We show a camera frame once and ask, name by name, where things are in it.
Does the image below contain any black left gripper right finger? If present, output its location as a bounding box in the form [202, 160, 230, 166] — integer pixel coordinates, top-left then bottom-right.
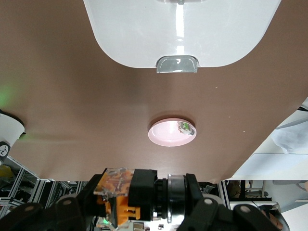
[178, 173, 236, 231]

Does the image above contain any green and silver switch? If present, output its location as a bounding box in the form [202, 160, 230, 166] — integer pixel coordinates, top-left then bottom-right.
[177, 121, 195, 136]

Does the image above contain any aluminium background rack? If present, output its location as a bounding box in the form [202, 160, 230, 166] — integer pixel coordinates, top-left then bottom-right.
[0, 156, 96, 210]

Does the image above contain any white lidded storage box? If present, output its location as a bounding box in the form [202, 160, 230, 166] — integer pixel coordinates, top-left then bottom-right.
[83, 0, 282, 73]

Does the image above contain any orange and black push-button switch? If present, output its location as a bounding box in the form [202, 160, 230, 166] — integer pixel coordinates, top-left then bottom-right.
[92, 167, 200, 228]

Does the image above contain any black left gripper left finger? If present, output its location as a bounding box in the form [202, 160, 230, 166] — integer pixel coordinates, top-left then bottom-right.
[56, 173, 104, 231]

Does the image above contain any pink round plate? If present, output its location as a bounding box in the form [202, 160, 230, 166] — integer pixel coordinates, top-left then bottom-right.
[148, 117, 198, 147]

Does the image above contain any grey box latch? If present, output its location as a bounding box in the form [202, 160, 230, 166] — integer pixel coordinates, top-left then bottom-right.
[155, 55, 199, 73]

